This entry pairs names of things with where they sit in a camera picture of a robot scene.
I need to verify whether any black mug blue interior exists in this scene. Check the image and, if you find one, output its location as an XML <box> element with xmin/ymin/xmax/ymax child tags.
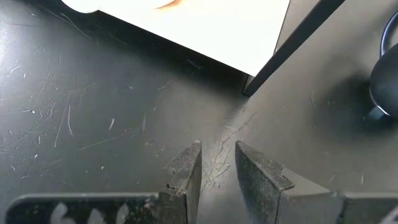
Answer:
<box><xmin>368</xmin><ymin>11</ymin><xmax>398</xmax><ymax>121</ymax></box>

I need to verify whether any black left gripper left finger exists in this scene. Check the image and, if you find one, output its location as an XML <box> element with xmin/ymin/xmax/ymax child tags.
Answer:
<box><xmin>158</xmin><ymin>140</ymin><xmax>203</xmax><ymax>224</ymax></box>

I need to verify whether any black upright bar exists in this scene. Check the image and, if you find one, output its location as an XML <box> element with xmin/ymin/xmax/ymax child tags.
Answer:
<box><xmin>242</xmin><ymin>0</ymin><xmax>346</xmax><ymax>96</ymax></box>

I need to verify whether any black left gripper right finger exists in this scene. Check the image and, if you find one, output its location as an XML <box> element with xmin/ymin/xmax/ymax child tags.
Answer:
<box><xmin>234</xmin><ymin>140</ymin><xmax>343</xmax><ymax>224</ymax></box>

